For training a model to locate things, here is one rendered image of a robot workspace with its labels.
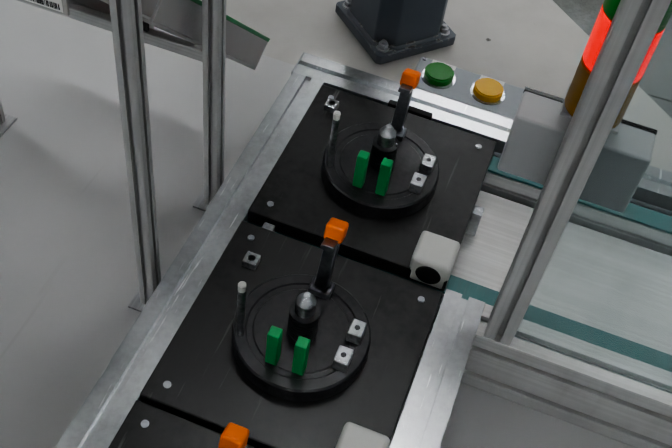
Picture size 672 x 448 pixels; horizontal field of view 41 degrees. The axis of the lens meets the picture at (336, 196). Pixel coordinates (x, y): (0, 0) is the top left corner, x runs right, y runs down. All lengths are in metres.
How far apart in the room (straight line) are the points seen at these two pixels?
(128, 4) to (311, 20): 0.74
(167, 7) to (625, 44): 0.46
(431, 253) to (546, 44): 0.62
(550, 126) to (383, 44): 0.64
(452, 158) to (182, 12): 0.38
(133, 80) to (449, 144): 0.47
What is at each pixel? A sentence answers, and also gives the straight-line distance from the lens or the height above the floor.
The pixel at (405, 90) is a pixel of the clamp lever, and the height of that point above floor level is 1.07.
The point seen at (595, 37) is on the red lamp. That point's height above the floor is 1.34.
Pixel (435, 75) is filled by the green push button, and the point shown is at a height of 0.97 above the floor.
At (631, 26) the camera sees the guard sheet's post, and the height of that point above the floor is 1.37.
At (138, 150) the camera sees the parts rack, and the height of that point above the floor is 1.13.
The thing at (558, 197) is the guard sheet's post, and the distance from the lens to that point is 0.82.
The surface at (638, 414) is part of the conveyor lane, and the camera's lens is 1.04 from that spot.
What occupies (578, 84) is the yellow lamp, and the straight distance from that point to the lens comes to 0.77.
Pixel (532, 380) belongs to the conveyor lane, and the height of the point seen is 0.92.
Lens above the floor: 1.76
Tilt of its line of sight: 49 degrees down
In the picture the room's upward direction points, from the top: 9 degrees clockwise
